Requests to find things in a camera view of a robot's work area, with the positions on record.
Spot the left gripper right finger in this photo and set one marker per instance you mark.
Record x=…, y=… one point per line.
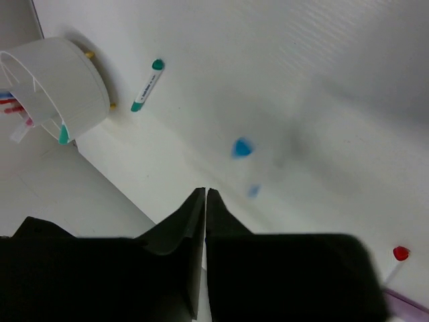
x=287, y=277

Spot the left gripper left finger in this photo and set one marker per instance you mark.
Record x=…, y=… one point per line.
x=47, y=274

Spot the red gel pen clear cap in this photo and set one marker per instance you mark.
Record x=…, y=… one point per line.
x=22, y=129

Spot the red capped white marker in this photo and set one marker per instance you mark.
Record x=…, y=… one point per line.
x=400, y=255

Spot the red ballpoint pen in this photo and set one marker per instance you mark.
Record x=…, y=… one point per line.
x=9, y=104

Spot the teal capped white marker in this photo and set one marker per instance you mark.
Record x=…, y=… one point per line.
x=157, y=69

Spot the purple highlighter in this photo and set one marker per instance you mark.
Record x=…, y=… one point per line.
x=402, y=308

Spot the white round divided organizer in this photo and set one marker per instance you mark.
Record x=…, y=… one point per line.
x=55, y=81

